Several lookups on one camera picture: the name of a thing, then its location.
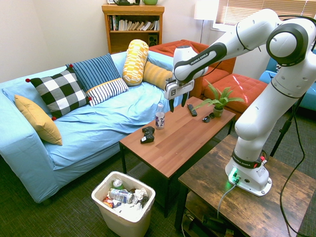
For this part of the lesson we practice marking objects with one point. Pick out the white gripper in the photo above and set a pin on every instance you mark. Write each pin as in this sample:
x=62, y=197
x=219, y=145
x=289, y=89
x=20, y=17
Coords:
x=180, y=89

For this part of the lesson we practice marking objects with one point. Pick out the clear plastic water bottle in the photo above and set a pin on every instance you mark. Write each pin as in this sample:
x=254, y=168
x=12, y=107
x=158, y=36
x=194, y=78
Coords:
x=159, y=119

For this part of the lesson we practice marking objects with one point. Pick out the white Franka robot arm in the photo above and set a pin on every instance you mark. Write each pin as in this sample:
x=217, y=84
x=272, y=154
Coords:
x=256, y=116

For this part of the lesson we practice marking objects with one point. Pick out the crushed plastic bottle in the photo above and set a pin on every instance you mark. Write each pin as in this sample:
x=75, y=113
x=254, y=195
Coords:
x=121, y=195

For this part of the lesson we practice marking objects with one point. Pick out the white trash bin with liner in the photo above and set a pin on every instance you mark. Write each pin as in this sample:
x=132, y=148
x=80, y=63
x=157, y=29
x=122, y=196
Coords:
x=123, y=219

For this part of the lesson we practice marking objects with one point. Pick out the black TV remote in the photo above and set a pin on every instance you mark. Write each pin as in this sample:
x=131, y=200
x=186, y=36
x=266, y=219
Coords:
x=192, y=110

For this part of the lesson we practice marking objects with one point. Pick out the black sunglasses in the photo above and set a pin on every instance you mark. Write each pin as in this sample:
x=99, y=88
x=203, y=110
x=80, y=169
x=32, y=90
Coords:
x=207, y=119

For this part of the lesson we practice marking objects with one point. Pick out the wooden coffee table black legs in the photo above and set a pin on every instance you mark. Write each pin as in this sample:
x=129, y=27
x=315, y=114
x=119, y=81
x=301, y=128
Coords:
x=177, y=138

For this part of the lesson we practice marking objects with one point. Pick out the mustard ribbed pillow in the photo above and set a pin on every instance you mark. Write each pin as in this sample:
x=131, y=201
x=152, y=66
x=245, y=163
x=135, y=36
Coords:
x=155, y=74

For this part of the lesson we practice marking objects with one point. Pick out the small potted fern plant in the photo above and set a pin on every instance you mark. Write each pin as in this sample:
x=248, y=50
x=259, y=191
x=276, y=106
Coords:
x=218, y=108

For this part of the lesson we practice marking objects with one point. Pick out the black game controller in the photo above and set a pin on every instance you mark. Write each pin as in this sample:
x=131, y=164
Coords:
x=147, y=135

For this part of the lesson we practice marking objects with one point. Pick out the orange tufted armchair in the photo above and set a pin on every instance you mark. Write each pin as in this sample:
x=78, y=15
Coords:
x=217, y=71

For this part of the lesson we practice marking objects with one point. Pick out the yellow white patterned bolster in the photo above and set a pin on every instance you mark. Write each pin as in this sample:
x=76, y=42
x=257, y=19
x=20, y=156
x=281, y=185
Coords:
x=135, y=61

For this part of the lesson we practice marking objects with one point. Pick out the orange tufted ottoman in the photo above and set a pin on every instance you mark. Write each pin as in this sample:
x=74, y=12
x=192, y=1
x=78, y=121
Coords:
x=242, y=86

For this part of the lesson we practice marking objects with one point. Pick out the small black speaker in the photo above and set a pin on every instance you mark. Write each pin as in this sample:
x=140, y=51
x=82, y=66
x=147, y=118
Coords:
x=153, y=39

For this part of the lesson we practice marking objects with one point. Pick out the white navy striped pillow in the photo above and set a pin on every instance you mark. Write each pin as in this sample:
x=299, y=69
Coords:
x=108, y=90

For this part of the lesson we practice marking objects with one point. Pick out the wooden bookshelf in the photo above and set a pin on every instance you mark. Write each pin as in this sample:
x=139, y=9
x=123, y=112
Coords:
x=134, y=39

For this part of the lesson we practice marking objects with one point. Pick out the light blue covered sofa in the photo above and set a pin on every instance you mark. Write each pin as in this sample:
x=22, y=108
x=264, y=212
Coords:
x=93, y=126

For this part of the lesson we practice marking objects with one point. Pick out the blue striped pillow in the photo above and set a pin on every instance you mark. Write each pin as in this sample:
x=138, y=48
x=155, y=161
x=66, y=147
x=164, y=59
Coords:
x=96, y=70

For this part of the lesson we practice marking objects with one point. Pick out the row of books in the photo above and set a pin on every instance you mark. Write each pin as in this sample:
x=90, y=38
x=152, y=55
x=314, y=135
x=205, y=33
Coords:
x=133, y=24

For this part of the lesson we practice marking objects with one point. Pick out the white shade floor lamp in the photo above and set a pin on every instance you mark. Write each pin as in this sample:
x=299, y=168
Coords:
x=206, y=10

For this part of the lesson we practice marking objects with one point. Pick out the crumpled white paper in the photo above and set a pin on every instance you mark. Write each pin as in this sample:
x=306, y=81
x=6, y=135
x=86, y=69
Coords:
x=140, y=195

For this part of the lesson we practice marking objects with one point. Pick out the green drink can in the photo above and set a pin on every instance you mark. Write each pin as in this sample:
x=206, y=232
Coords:
x=117, y=184

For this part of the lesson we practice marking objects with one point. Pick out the green bowl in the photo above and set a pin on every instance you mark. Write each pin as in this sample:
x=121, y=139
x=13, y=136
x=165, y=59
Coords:
x=150, y=2

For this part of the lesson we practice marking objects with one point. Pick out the black white chevron pillow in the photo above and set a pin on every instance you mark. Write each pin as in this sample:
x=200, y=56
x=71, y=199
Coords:
x=278, y=67

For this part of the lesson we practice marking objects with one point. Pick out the black object on bookshelf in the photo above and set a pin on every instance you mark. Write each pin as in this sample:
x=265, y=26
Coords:
x=126, y=2

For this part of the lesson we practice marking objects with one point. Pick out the wooden window blinds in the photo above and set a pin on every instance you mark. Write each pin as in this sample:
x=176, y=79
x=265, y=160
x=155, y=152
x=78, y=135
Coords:
x=247, y=10

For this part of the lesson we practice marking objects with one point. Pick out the white power strip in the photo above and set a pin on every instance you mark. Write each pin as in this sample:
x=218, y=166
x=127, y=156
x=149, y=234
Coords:
x=188, y=217

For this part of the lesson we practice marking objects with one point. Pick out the black white checkered pillow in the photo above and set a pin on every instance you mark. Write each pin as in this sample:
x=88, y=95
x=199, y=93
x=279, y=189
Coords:
x=59, y=91

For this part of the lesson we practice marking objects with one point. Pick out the red snack wrapper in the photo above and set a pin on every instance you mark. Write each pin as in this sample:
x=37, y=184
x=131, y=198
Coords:
x=108, y=202

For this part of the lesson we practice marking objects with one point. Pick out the rustic wooden robot table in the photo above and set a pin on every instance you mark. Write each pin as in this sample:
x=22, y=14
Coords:
x=247, y=212

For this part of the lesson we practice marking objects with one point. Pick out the teal couch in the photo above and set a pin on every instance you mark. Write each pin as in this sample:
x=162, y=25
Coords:
x=308, y=98

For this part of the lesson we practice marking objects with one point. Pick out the plain mustard yellow pillow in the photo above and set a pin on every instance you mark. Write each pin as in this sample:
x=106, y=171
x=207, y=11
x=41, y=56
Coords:
x=37, y=118

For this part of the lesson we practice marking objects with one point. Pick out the black camera tripod stand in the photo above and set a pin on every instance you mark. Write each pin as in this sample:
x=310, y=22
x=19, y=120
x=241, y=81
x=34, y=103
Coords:
x=284, y=130

